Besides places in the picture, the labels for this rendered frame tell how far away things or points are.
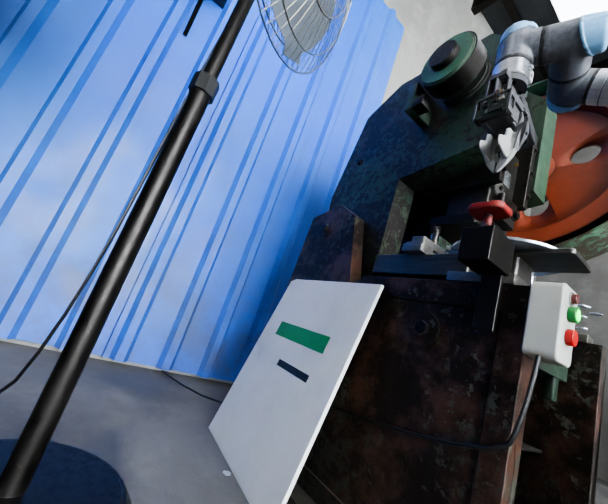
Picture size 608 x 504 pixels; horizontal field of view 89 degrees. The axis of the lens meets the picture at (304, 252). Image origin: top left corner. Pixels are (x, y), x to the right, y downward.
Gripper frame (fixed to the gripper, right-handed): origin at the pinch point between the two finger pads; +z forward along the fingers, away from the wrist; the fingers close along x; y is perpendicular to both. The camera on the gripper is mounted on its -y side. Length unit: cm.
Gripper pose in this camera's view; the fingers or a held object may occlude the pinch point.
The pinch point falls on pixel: (497, 168)
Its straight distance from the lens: 78.9
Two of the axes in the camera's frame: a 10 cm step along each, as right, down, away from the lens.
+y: -7.7, -3.9, -5.1
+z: -3.1, 9.2, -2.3
